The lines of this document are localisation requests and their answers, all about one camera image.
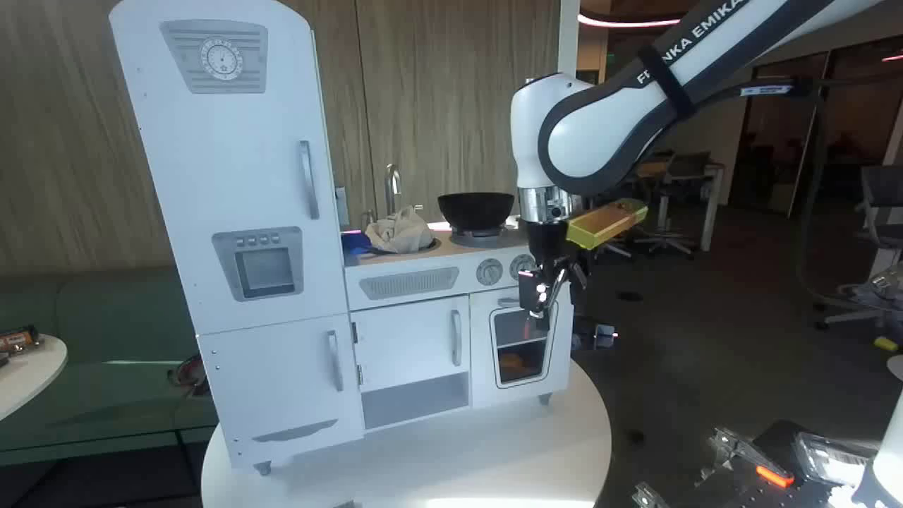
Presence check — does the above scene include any wood-top white-leg desk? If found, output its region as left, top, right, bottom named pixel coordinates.
left=647, top=153, right=728, bottom=227

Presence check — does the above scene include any crumpled white cloth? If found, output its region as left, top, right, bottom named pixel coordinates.
left=365, top=206, right=438, bottom=256

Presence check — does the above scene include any orange toy food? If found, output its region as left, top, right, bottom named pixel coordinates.
left=499, top=347, right=530, bottom=378

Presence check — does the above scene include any blue container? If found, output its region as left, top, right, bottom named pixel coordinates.
left=338, top=226, right=372, bottom=264

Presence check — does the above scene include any mesh office chair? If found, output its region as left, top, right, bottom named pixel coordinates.
left=630, top=153, right=723, bottom=260

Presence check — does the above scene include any brown clump object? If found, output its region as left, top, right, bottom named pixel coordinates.
left=167, top=353, right=211, bottom=400

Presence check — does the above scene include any white structural pillar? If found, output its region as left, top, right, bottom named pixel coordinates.
left=555, top=0, right=582, bottom=82

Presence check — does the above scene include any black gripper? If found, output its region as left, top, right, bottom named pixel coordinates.
left=514, top=216, right=594, bottom=321

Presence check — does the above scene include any round white table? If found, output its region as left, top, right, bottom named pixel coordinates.
left=198, top=361, right=616, bottom=508

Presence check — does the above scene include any black electronics box orange light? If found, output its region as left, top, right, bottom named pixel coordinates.
left=630, top=418, right=887, bottom=508

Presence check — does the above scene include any ceiling light strip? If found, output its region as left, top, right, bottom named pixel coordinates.
left=577, top=7, right=682, bottom=31

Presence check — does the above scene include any white toy play kitchen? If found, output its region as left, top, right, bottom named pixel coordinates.
left=105, top=0, right=582, bottom=474

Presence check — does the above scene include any dark office chair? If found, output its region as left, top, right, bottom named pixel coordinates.
left=812, top=163, right=903, bottom=332

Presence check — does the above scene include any small white side table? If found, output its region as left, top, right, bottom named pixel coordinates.
left=0, top=332, right=71, bottom=424

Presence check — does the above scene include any yellow wrist camera mount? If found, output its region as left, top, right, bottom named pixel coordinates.
left=565, top=196, right=651, bottom=253

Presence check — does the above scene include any silver toy faucet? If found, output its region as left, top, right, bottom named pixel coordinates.
left=382, top=161, right=403, bottom=219

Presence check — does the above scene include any green bench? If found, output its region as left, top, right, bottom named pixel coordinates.
left=0, top=264, right=222, bottom=470

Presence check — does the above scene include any black bowl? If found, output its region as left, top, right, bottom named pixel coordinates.
left=434, top=188, right=519, bottom=236

